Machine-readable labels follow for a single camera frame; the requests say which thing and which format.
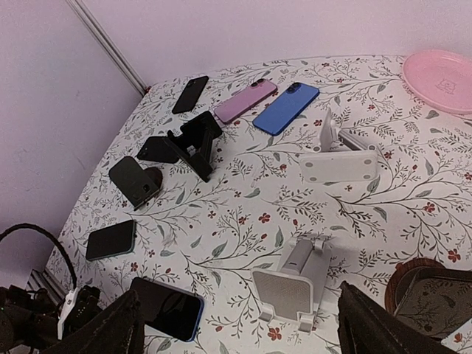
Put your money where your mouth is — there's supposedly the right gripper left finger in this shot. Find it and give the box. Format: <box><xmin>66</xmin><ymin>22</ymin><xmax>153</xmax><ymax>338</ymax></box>
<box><xmin>44</xmin><ymin>290</ymin><xmax>145</xmax><ymax>354</ymax></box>

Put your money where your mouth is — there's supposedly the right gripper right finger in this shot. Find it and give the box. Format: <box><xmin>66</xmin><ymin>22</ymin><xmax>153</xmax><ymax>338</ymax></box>
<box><xmin>338</xmin><ymin>281</ymin><xmax>453</xmax><ymax>354</ymax></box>

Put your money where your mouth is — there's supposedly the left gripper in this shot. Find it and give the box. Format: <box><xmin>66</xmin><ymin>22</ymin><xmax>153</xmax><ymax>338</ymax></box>
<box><xmin>1</xmin><ymin>285</ymin><xmax>63</xmax><ymax>350</ymax></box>

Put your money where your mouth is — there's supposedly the black phone blue edge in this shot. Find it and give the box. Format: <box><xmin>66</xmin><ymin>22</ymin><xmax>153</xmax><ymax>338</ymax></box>
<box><xmin>130</xmin><ymin>277</ymin><xmax>204</xmax><ymax>342</ymax></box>

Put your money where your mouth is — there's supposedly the white grey folding stand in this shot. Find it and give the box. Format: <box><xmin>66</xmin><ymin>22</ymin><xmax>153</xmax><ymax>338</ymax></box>
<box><xmin>251</xmin><ymin>235</ymin><xmax>332</xmax><ymax>333</ymax></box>

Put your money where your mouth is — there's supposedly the black phone teal edge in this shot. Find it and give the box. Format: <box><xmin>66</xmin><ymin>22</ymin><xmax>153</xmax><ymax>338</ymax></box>
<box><xmin>85</xmin><ymin>219</ymin><xmax>136</xmax><ymax>261</ymax></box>

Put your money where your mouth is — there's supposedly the dark grey phone stand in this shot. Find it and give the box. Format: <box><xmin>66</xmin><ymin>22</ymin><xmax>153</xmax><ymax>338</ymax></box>
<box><xmin>108</xmin><ymin>156</ymin><xmax>163</xmax><ymax>210</ymax></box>

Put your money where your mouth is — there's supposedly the white flat folding stand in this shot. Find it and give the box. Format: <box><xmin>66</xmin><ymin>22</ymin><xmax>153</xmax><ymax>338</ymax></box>
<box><xmin>299</xmin><ymin>110</ymin><xmax>379</xmax><ymax>184</ymax></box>

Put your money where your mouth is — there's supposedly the black folding phone stand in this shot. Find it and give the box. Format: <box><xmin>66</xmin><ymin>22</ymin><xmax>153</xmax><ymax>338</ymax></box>
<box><xmin>166</xmin><ymin>111</ymin><xmax>222</xmax><ymax>183</ymax></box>

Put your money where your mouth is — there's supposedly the blue phone face down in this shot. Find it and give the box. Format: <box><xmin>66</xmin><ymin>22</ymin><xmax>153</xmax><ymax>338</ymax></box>
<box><xmin>253</xmin><ymin>82</ymin><xmax>320</xmax><ymax>136</ymax></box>

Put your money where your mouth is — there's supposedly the small black phone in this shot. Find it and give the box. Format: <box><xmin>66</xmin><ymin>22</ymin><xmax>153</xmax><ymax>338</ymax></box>
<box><xmin>172</xmin><ymin>75</ymin><xmax>209</xmax><ymax>114</ymax></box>

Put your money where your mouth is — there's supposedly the pink phone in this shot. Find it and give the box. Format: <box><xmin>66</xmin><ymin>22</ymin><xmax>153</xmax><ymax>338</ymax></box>
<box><xmin>214</xmin><ymin>79</ymin><xmax>277</xmax><ymax>124</ymax></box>

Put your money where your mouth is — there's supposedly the floral patterned table mat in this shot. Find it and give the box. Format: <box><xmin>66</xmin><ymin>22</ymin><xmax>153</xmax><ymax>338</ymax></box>
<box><xmin>59</xmin><ymin>55</ymin><xmax>471</xmax><ymax>353</ymax></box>

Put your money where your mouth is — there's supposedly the pink plastic plate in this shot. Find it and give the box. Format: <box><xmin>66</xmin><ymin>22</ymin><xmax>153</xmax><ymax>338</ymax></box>
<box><xmin>402</xmin><ymin>49</ymin><xmax>471</xmax><ymax>115</ymax></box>

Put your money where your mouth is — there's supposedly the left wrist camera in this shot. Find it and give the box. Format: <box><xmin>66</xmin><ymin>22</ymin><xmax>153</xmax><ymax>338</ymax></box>
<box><xmin>58</xmin><ymin>285</ymin><xmax>102</xmax><ymax>340</ymax></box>

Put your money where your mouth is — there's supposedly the left black cable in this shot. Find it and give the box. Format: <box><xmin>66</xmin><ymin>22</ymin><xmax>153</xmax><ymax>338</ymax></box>
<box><xmin>0</xmin><ymin>223</ymin><xmax>79</xmax><ymax>292</ymax></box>

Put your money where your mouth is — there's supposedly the left aluminium frame post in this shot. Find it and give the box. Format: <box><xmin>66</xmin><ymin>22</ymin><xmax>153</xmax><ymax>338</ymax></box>
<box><xmin>66</xmin><ymin>0</ymin><xmax>148</xmax><ymax>97</ymax></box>

